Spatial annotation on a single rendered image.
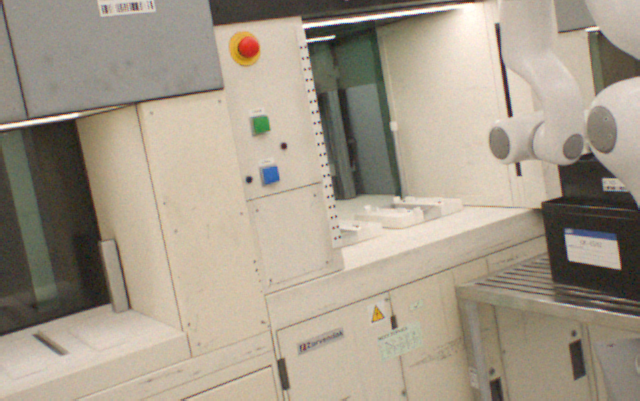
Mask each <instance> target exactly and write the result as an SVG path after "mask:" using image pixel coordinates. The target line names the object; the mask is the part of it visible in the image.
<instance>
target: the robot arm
mask: <svg viewBox="0 0 640 401"><path fill-rule="evenodd" d="M584 1H585V3H586V5H587V8H588V10H589V12H590V14H591V17H592V19H593V21H595V22H596V24H597V26H598V27H599V29H600V30H601V31H602V34H603V35H604V36H605V37H606V38H607V39H608V40H610V41H611V42H612V43H613V44H614V45H616V46H617V47H618V48H620V49H622V51H623V52H626V53H628V54H629V55H631V56H633V57H635V58H637V59H639V60H640V0H584ZM498 2H499V19H500V35H501V52H502V58H503V62H504V65H505V66H506V68H509V69H510V70H511V71H513V72H514V73H516V74H517V75H519V76H520V78H521V79H523V80H525V81H526V82H527V83H528V84H529V85H530V86H531V87H532V89H533V90H534V92H535V93H536V96H537V98H538V100H539V102H541V105H542V108H543V110H541V111H536V113H531V114H526V115H521V116H516V117H512V118H506V119H501V120H497V121H495V122H493V123H492V124H491V125H490V127H489V130H488V135H487V142H488V148H489V151H490V153H491V155H492V157H493V158H495V159H496V160H497V161H498V162H500V163H502V165H511V163H516V162H520V161H524V160H543V161H546V162H550V163H554V165H560V166H566V165H570V163H574V162H575V161H577V160H578V159H579V157H580V156H581V153H582V151H583V145H584V139H588V141H589V144H590V147H591V150H592V152H593V153H594V155H595V156H596V158H597V159H598V160H600V161H601V162H602V163H603V165H604V166H605V167H606V168H607V169H608V170H609V171H610V172H611V173H612V174H614V175H615V176H616V177H617V178H618V179H619V180H620V182H621V183H622V184H623V185H624V186H625V187H626V188H628V190H629V191H630V192H631V194H632V195H633V198H634V199H635V201H636V203H637V205H638V208H639V210H640V77H635V78H631V79H627V80H622V81H619V83H617V84H614V85H611V86H609V87H608V88H606V89H604V90H603V91H602V92H601V93H600V94H599V95H597V96H596V98H595V99H594V101H593V102H592V104H591V106H590V109H587V110H585V109H583V101H582V95H581V92H580V89H579V87H578V84H577V82H576V79H575V78H574V76H573V74H572V73H571V72H570V70H569V69H567V68H566V66H565V65H564V64H563V62H562V61H561V60H560V59H559V57H558V56H557V55H556V53H555V51H554V48H553V32H552V0H498Z"/></svg>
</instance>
